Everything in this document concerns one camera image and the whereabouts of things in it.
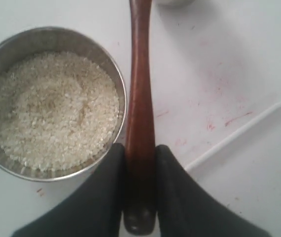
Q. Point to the small steel cup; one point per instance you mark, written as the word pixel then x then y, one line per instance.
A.
pixel 174 3

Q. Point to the white rectangular tray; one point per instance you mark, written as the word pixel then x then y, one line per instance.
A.
pixel 243 171

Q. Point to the steel bowl of rice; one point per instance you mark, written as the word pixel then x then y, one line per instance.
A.
pixel 62 104

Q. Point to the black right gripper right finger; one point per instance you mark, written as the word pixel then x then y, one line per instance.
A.
pixel 187 210

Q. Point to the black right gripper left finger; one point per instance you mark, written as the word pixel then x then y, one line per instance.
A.
pixel 93 210

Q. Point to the brown wooden spoon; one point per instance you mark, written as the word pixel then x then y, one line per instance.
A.
pixel 140 195

